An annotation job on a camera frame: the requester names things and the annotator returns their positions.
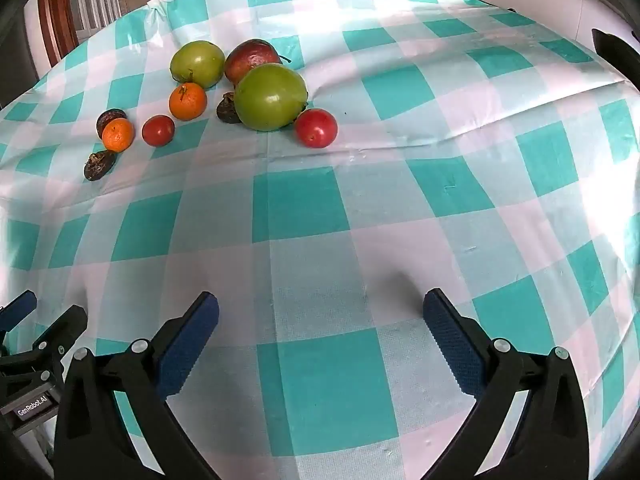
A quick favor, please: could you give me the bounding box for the small red tomato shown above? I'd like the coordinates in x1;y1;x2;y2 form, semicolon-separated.
142;115;176;148

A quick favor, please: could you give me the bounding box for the wooden chair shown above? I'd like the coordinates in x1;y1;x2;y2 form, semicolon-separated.
36;0;82;63

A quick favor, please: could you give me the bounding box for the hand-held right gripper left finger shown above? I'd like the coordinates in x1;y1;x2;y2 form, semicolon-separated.
52;291;221;480

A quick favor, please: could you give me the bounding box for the small orange tangerine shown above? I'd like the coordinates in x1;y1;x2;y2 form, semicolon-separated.
102;118;136;153

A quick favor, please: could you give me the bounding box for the large orange tangerine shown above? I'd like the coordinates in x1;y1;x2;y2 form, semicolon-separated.
168;82;208;122

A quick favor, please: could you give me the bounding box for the red apple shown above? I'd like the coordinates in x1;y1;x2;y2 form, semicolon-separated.
294;108;338;149

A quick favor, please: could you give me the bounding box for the red green mango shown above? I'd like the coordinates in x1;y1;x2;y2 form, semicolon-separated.
224;39;281;86

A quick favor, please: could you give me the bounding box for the large green round fruit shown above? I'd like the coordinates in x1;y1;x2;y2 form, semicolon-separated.
234;64;309;132

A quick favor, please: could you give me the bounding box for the dark wrinkled passion fruit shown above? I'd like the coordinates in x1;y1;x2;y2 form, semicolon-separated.
83;150;117;182
96;109;128;137
216;92;242;125

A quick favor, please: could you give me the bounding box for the dark curved object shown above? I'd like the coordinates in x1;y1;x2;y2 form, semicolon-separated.
592;28;640;88

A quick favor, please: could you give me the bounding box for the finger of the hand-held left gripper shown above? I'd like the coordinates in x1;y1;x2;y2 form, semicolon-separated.
29;304;89;363
0;291;39;334

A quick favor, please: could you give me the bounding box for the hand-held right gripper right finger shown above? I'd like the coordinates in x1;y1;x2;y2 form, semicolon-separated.
423;288;592;480

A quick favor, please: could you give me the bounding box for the teal white checkered tablecloth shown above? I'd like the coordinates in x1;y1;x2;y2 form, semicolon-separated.
0;0;640;480

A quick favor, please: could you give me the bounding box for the small green round fruit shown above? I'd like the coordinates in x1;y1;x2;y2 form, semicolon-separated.
170;40;226;89

